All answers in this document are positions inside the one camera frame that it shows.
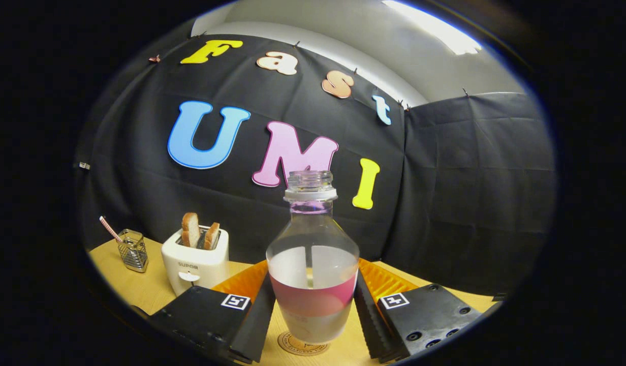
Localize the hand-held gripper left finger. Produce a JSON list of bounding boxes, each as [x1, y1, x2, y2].
[[149, 259, 276, 364]]

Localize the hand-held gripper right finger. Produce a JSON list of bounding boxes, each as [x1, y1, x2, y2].
[[354, 257, 482, 363]]

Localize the round cork coaster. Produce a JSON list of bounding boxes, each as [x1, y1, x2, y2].
[[277, 330, 330, 356]]

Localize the clear juice bottle red label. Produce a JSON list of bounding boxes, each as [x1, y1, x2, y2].
[[266, 170, 360, 344]]

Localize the white toaster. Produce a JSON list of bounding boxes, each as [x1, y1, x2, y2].
[[161, 225, 230, 297]]

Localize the wooden table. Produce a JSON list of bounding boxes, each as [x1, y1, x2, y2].
[[88, 236, 496, 366]]

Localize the black backdrop cloth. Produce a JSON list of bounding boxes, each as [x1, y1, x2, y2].
[[74, 33, 556, 295]]

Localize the wire mesh holder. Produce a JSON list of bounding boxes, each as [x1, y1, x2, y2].
[[117, 229, 149, 273]]

